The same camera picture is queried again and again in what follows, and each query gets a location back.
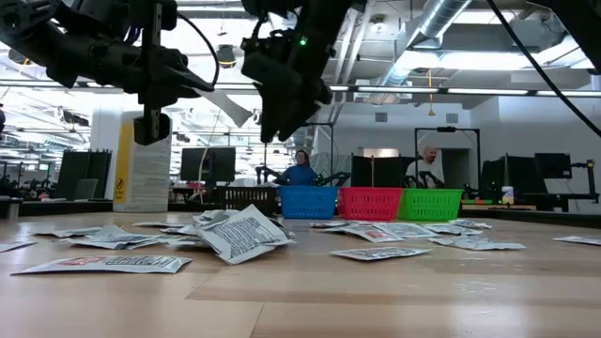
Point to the black standing panels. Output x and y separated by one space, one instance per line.
87 164

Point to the blue slotted plastic basket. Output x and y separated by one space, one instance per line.
308 203

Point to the grey cup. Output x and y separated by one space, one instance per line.
13 209

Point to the green slotted plastic basket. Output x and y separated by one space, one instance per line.
430 204

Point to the black partition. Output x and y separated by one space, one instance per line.
387 171

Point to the long ceiling light strip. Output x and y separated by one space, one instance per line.
488 91
340 87
568 93
28 84
399 89
235 86

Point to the white packet navy print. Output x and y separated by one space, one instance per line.
70 232
159 224
112 238

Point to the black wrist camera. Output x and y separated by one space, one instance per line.
155 14
267 44

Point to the small wipes bottle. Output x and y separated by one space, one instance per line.
507 195

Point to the long plain white packet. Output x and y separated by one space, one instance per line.
225 105

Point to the person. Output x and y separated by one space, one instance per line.
298 174
425 166

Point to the white wipes canister yellow label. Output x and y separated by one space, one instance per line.
150 178

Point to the wooden board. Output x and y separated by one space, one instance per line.
497 206

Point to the red slotted plastic basket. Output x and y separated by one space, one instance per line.
369 204

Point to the black diagonal strut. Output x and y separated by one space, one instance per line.
540 70

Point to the black slotted plastic basket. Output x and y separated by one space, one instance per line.
246 201

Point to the black rig frame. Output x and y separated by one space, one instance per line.
332 155
446 128

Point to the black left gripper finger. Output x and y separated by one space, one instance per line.
176 95
188 70

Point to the small black background robot arm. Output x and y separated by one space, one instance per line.
333 178
267 173

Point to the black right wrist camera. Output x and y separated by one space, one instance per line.
267 44

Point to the black ceiling device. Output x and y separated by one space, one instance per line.
226 55

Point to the wall air vent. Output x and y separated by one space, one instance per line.
451 118
381 117

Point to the white packet black print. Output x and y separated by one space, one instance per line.
180 230
188 241

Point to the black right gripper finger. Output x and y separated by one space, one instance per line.
286 119

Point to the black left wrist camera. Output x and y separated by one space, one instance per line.
155 14

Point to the grey fabric cover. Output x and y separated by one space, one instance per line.
335 162

